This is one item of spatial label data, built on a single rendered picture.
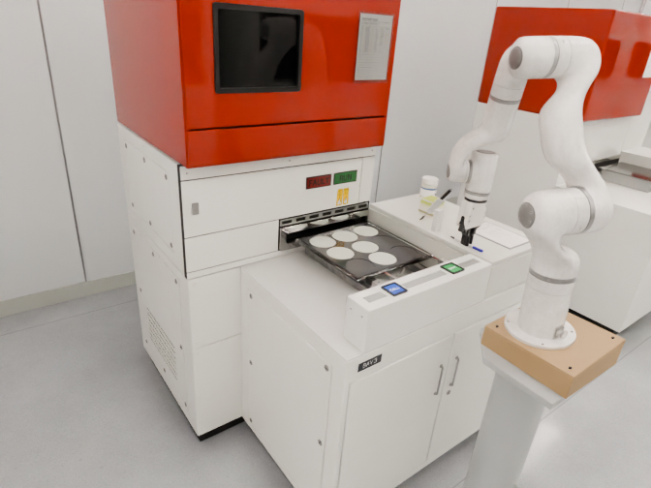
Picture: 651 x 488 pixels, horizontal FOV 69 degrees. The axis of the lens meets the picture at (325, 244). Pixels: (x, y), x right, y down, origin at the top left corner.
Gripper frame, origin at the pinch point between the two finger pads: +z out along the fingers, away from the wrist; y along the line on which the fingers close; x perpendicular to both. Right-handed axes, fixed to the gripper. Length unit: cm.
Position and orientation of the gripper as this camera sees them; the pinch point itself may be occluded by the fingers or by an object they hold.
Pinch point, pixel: (467, 239)
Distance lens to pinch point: 174.5
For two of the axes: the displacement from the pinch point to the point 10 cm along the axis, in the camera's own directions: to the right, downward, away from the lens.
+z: -0.7, 9.0, 4.2
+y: -8.0, 2.0, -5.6
